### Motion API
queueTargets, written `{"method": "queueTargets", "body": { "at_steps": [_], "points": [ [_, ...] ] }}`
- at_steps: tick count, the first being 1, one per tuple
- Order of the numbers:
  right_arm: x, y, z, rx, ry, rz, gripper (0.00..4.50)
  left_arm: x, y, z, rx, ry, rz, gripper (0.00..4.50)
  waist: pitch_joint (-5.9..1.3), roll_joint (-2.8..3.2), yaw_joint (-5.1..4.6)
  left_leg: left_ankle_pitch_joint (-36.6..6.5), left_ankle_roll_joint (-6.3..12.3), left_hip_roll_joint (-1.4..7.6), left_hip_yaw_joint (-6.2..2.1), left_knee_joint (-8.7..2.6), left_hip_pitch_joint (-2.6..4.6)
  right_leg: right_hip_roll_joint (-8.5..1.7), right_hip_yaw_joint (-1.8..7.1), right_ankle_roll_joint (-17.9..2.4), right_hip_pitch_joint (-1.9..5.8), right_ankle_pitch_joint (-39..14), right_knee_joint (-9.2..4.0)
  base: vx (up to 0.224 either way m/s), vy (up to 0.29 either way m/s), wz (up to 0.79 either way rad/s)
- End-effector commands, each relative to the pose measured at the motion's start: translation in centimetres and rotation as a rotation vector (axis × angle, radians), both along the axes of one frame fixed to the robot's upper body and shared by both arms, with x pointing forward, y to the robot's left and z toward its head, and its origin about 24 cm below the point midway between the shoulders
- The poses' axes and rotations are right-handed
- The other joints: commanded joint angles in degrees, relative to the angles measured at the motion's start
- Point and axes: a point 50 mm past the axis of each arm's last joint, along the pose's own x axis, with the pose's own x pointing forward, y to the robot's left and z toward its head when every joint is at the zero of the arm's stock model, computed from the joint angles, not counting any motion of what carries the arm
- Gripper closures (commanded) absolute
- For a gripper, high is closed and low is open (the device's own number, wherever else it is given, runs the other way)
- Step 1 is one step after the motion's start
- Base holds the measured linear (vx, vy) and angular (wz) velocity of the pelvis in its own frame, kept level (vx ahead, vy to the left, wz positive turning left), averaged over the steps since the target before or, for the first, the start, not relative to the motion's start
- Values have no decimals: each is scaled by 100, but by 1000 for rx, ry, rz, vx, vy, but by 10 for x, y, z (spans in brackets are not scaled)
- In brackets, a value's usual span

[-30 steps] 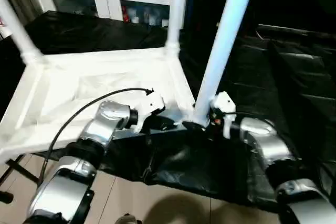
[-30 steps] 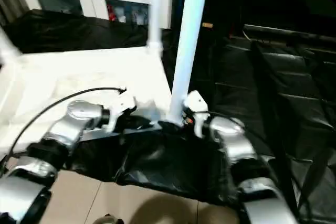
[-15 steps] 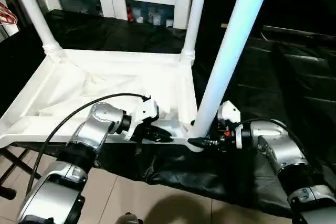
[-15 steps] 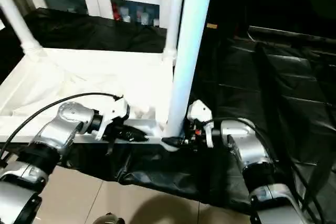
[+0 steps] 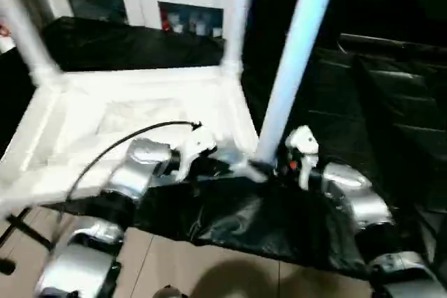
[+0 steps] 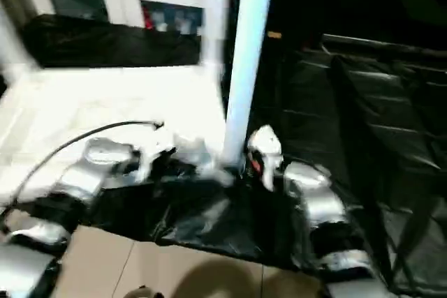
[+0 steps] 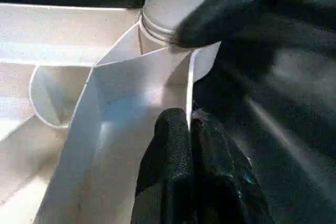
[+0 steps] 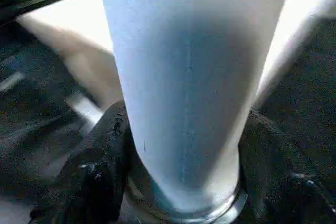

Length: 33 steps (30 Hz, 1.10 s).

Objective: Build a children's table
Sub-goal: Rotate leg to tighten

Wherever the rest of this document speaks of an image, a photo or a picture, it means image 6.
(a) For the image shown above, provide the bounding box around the white plastic table leg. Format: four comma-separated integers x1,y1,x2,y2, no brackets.
221,0,279,172
201,0,235,81
0,3,37,84

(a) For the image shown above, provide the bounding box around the black robot left foot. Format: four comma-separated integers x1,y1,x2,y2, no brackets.
127,285,167,298

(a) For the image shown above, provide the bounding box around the black plastic mat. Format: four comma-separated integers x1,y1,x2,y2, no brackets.
0,15,447,295

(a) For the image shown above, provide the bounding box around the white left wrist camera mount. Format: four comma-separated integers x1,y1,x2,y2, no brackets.
130,139,177,183

